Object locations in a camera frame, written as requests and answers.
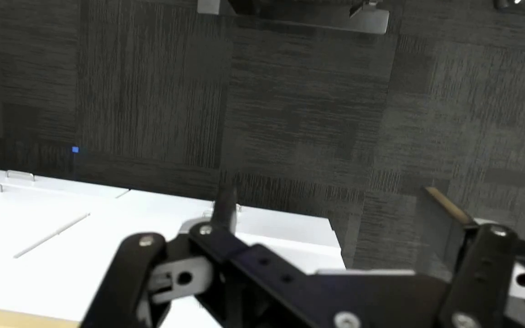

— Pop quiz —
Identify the grey metal furniture base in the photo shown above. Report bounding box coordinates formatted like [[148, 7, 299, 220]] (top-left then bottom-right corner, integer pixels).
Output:
[[197, 0, 390, 36]]

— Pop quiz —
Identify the white cabinet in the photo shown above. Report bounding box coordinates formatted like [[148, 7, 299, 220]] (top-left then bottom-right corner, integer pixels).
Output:
[[0, 166, 346, 328]]

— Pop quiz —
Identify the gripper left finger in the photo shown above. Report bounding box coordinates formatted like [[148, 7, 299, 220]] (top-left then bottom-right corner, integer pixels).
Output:
[[80, 186, 364, 328]]

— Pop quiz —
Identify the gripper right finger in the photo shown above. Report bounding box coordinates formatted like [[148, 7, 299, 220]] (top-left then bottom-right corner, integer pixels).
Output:
[[426, 186, 525, 328]]

